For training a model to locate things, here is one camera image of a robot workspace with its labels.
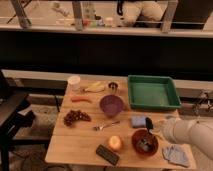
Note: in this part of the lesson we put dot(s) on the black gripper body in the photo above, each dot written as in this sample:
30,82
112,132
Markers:
149,124

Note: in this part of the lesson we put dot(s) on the black dish brush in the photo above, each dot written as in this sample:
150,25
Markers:
145,141

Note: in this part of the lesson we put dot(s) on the red bowl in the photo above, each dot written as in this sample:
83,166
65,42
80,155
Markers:
135,138

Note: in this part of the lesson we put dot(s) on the purple bowl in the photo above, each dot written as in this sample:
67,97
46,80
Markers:
111,105

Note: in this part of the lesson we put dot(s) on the blue sponge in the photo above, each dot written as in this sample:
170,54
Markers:
138,121

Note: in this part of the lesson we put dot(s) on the green plastic tray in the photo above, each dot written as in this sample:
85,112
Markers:
152,93

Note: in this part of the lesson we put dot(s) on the yellow orange fruit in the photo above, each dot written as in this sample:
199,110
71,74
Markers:
115,143

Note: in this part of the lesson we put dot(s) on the blue grey cloth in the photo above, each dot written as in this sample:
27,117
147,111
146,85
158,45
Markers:
175,154

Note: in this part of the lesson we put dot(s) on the small metal cup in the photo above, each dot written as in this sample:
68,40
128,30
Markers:
113,86

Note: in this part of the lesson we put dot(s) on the black remote control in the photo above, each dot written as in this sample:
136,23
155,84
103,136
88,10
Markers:
107,154

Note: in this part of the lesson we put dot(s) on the yellow banana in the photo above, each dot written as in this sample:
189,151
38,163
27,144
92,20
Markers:
95,87

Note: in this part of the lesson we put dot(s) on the bunch of dark grapes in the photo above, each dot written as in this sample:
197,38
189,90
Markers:
73,116

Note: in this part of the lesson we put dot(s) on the white cup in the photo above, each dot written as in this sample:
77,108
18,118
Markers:
74,82

